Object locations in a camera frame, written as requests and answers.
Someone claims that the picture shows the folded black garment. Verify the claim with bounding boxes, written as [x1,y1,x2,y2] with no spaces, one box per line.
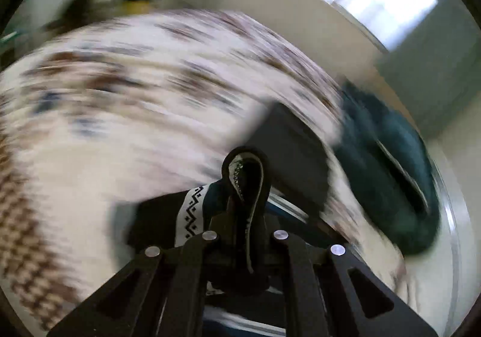
[245,102,329,217]

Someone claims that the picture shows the dark teal velvet pillow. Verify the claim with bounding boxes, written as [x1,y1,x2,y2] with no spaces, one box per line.
[369,111,441,225]

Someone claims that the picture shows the green striped right curtain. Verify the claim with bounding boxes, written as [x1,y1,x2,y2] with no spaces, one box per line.
[377,0,480,138]

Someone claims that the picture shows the white bed headboard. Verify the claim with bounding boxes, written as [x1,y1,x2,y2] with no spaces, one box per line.
[407,143,475,336]

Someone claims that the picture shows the dark clothes pile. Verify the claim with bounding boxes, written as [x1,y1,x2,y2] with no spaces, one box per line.
[42,0,120,34]

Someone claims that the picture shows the floral plaid bed blanket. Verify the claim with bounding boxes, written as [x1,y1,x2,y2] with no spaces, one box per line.
[0,8,411,332]

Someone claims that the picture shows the yellow box with black cap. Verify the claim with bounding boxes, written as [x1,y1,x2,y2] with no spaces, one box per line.
[112,0,161,17]

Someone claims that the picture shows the striped navy grey sweater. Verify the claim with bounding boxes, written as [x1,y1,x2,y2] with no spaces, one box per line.
[125,145,317,323]

